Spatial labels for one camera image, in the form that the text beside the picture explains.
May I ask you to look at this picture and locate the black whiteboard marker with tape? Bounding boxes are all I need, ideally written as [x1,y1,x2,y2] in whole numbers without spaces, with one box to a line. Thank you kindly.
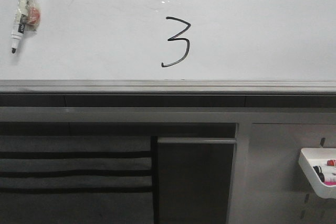
[11,0,41,54]

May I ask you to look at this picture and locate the white whiteboard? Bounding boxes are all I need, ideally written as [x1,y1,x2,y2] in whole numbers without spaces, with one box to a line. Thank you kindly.
[1,0,335,81]

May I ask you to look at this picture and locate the dark grey cabinet panel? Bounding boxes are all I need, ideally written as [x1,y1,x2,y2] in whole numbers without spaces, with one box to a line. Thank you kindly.
[157,137,236,223]

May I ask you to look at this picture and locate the grey pegboard panel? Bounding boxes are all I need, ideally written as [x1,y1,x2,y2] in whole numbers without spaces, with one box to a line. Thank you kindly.
[228,123,335,223]

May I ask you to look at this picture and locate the grey slatted panel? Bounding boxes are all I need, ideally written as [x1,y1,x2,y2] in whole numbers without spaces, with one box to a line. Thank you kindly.
[1,135,158,223]

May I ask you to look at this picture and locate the white plastic marker bin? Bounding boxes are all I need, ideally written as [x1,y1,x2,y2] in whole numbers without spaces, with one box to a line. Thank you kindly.
[298,148,335,199]

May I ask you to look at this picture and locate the black capped marker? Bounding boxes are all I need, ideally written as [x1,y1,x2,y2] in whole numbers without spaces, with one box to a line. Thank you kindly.
[313,166,336,174]

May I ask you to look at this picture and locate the red capped marker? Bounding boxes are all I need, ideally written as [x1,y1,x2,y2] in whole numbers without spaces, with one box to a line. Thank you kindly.
[327,159,336,167]

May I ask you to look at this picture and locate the pink capped marker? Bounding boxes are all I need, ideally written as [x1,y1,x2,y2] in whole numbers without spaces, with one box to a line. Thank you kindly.
[318,173,336,186]

